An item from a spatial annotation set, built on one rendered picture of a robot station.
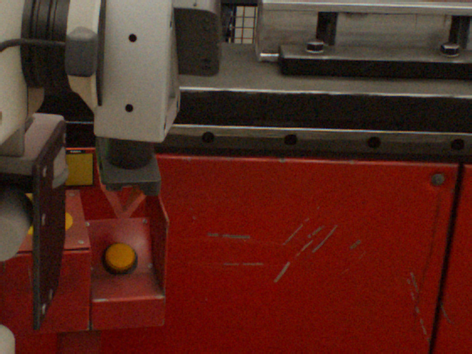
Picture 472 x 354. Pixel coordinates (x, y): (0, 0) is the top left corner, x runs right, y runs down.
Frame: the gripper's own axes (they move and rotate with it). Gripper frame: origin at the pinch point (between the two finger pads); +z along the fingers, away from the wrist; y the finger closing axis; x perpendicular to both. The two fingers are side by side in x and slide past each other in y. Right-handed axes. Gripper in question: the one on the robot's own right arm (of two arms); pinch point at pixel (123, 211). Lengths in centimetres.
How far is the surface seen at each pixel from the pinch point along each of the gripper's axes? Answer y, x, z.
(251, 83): 25.2, -22.0, -1.6
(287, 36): 34.2, -29.4, -3.6
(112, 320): -7.4, 1.6, 11.3
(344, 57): 27.4, -36.2, -4.1
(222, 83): 25.5, -17.8, -1.4
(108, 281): -2.7, 1.7, 9.3
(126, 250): 1.0, -1.1, 7.6
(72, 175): 10.4, 5.3, 2.5
